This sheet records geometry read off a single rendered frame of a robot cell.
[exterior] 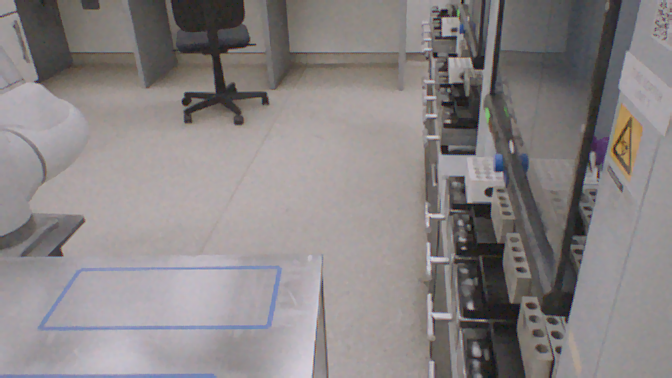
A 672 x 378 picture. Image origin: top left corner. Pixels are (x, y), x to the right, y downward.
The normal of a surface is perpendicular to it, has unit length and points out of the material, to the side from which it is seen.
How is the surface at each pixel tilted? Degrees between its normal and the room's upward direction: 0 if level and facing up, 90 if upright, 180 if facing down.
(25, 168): 84
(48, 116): 63
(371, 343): 0
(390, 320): 0
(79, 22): 90
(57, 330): 0
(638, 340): 90
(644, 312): 90
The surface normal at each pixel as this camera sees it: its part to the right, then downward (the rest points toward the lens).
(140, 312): -0.04, -0.87
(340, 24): -0.13, 0.50
